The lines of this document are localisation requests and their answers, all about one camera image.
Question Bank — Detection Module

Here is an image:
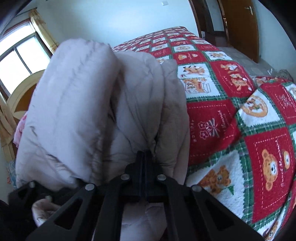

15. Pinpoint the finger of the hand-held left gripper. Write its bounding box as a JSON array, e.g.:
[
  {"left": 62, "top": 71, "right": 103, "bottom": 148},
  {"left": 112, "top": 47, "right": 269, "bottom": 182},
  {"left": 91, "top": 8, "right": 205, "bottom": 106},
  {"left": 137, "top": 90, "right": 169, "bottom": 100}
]
[{"left": 8, "top": 181, "right": 78, "bottom": 209}]

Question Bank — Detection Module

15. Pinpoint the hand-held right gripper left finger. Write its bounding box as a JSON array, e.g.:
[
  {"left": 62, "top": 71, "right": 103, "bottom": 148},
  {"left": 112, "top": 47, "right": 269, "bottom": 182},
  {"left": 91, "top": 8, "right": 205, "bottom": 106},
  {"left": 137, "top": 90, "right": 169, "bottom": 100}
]
[{"left": 26, "top": 151, "right": 145, "bottom": 241}]

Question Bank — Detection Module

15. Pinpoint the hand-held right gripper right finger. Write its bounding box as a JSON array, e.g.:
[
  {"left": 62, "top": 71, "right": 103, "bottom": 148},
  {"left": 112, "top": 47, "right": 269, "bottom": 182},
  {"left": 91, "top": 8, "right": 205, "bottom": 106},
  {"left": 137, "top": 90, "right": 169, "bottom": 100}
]
[{"left": 145, "top": 151, "right": 265, "bottom": 241}]

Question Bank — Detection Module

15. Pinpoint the light grey quilted jacket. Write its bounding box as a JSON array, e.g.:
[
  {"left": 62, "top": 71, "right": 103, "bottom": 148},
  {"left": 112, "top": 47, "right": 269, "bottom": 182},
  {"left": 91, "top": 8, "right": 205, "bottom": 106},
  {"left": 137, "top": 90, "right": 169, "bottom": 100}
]
[{"left": 15, "top": 38, "right": 191, "bottom": 241}]

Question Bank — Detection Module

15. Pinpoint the blue cloth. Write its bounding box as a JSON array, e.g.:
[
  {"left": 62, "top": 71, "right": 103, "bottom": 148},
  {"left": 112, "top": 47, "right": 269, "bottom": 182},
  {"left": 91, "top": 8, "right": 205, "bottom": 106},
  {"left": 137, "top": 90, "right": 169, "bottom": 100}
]
[{"left": 8, "top": 162, "right": 18, "bottom": 188}]

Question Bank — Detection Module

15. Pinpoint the pink folded blanket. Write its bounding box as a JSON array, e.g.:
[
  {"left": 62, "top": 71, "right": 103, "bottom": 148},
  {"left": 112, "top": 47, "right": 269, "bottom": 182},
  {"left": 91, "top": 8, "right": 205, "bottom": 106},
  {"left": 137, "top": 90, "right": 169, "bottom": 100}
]
[{"left": 13, "top": 113, "right": 27, "bottom": 145}]

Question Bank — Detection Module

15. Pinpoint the yellow curtain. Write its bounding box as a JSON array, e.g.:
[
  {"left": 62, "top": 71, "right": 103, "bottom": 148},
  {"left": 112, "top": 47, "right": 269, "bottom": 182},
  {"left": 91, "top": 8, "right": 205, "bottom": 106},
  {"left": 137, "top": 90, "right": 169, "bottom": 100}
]
[
  {"left": 29, "top": 9, "right": 59, "bottom": 55},
  {"left": 0, "top": 93, "right": 16, "bottom": 163}
]

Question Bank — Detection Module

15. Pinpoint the red printed patchwork bedspread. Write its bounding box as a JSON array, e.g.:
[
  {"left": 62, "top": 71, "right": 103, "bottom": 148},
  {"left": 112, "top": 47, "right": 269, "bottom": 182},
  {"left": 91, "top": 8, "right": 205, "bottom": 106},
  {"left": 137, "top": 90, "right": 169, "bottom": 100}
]
[{"left": 111, "top": 26, "right": 296, "bottom": 241}]

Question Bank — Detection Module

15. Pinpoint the wooden bed headboard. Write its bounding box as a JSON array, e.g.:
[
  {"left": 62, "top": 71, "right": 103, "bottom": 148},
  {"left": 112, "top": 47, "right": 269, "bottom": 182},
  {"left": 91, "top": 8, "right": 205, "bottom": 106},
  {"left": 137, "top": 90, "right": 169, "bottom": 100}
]
[{"left": 7, "top": 70, "right": 45, "bottom": 126}]

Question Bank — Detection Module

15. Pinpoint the window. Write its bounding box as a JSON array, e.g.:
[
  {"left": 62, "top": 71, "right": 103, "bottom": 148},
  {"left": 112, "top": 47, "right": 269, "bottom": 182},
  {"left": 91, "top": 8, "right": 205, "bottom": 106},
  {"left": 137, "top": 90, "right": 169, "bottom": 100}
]
[{"left": 0, "top": 20, "right": 52, "bottom": 98}]

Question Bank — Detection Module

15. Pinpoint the dark cloth on floor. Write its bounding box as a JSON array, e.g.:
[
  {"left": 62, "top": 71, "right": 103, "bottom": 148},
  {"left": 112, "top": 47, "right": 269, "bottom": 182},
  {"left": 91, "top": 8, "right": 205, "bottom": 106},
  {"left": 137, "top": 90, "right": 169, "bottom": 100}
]
[{"left": 276, "top": 70, "right": 294, "bottom": 81}]

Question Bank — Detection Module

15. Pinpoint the brown wooden door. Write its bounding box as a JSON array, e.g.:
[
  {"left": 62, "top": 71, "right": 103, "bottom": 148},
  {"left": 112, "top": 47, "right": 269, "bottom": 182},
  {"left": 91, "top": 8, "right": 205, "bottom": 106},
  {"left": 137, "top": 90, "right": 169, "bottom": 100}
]
[{"left": 218, "top": 0, "right": 259, "bottom": 63}]

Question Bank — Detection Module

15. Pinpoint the brown door frame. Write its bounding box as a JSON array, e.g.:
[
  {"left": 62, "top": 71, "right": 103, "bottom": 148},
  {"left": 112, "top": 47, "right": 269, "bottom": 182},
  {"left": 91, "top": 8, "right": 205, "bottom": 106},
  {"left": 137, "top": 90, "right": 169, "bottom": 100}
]
[{"left": 188, "top": 0, "right": 229, "bottom": 47}]

